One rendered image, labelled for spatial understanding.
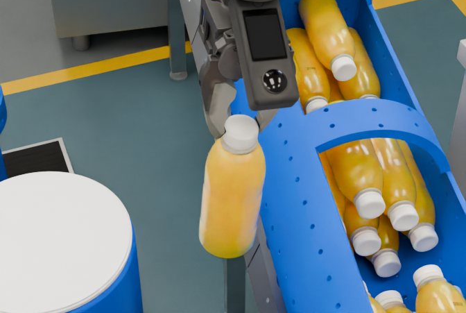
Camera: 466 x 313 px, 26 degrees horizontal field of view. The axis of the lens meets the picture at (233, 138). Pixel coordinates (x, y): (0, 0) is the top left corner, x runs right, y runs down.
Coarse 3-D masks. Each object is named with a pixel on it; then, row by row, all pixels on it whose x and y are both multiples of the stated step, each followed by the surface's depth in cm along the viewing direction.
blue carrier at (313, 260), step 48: (288, 0) 178; (336, 0) 180; (384, 48) 170; (240, 96) 157; (384, 96) 171; (288, 144) 141; (336, 144) 138; (432, 144) 142; (288, 192) 137; (432, 192) 154; (288, 240) 134; (336, 240) 127; (288, 288) 133; (336, 288) 124; (384, 288) 152
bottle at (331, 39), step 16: (304, 0) 176; (320, 0) 174; (304, 16) 175; (320, 16) 171; (336, 16) 171; (320, 32) 169; (336, 32) 168; (320, 48) 168; (336, 48) 166; (352, 48) 168
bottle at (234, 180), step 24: (216, 144) 111; (216, 168) 111; (240, 168) 110; (264, 168) 112; (216, 192) 113; (240, 192) 112; (216, 216) 115; (240, 216) 115; (216, 240) 118; (240, 240) 118
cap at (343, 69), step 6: (336, 60) 166; (342, 60) 165; (348, 60) 165; (336, 66) 165; (342, 66) 165; (348, 66) 165; (354, 66) 165; (336, 72) 165; (342, 72) 166; (348, 72) 166; (354, 72) 166; (336, 78) 166; (342, 78) 167; (348, 78) 167
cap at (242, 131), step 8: (232, 120) 110; (240, 120) 110; (248, 120) 110; (232, 128) 109; (240, 128) 109; (248, 128) 109; (256, 128) 109; (224, 136) 109; (232, 136) 108; (240, 136) 108; (248, 136) 108; (256, 136) 109; (232, 144) 108; (240, 144) 108; (248, 144) 109
